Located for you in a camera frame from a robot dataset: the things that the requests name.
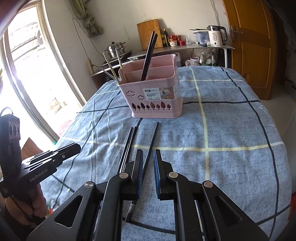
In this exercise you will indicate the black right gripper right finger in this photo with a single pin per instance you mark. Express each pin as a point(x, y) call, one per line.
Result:
point(202, 210)

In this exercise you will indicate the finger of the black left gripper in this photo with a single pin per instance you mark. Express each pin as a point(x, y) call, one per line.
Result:
point(66, 152)
point(39, 162)

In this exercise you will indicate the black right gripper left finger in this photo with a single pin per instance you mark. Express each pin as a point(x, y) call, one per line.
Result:
point(94, 211)

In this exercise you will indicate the person's left hand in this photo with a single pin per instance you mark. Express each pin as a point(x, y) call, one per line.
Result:
point(39, 207)

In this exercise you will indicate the black chopstick on table right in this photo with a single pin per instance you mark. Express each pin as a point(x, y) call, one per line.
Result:
point(133, 203)

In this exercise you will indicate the black chopstick on table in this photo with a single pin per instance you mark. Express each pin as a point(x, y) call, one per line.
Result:
point(124, 150)
point(133, 203)
point(127, 155)

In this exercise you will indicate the black chopstick on table middle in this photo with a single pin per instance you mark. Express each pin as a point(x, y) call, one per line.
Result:
point(127, 155)

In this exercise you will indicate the black chopstick on table left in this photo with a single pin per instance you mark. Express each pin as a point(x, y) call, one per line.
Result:
point(124, 150)

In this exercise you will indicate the blue checked tablecloth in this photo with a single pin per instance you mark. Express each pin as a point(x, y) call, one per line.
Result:
point(224, 135)

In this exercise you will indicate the white power strip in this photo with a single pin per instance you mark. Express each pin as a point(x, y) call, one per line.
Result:
point(90, 67)

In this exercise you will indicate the wooden chopstick in basket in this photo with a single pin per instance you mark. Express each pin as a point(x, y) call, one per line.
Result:
point(120, 64)

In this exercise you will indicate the metal chopstick in basket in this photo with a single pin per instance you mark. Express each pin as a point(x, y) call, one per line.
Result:
point(112, 70)

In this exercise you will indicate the pink plastic utensil basket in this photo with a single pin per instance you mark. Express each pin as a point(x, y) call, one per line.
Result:
point(159, 95)

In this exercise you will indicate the stainless steel pot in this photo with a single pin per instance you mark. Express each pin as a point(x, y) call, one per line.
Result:
point(115, 47)

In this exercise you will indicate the hanging cloth bag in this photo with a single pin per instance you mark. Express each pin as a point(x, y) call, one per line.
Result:
point(82, 12)

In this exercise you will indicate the black chopsticks in basket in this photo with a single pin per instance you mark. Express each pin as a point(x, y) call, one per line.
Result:
point(148, 56)

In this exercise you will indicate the wooden cutting board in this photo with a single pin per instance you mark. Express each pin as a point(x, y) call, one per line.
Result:
point(144, 31)

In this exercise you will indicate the dark sauce bottle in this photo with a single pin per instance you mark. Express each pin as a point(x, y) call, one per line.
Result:
point(165, 38)

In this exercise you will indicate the grey metal shelf table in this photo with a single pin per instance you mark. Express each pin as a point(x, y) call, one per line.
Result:
point(195, 46)

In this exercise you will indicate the red lidded jar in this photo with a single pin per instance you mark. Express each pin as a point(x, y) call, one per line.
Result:
point(173, 40)

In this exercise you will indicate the clear plastic container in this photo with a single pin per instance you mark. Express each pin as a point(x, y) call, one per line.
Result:
point(202, 37)

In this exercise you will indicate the white electric kettle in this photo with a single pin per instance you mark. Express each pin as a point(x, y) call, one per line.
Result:
point(217, 35)

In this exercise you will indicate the brown wooden door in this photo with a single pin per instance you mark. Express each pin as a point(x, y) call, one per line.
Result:
point(252, 35)

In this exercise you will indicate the window frame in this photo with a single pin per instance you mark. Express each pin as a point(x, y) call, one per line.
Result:
point(37, 86)

